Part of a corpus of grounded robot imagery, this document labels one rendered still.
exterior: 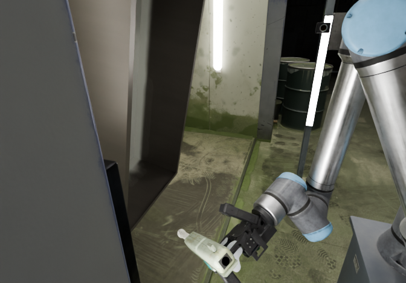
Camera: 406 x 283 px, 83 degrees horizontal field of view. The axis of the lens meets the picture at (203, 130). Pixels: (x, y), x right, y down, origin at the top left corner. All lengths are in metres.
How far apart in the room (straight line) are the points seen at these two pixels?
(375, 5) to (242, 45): 2.33
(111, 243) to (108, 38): 0.67
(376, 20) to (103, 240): 0.56
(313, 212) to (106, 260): 0.69
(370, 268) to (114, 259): 0.92
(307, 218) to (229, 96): 2.34
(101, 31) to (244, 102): 2.36
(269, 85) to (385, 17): 2.35
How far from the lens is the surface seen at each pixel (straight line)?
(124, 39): 0.76
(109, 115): 0.87
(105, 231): 0.18
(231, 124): 3.10
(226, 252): 0.59
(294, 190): 0.78
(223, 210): 0.69
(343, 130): 0.80
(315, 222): 0.82
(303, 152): 2.24
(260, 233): 0.75
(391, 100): 0.62
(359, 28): 0.59
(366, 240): 1.12
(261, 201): 0.74
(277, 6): 2.81
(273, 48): 2.81
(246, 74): 2.88
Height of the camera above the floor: 1.36
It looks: 24 degrees down
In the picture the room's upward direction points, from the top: 1 degrees counter-clockwise
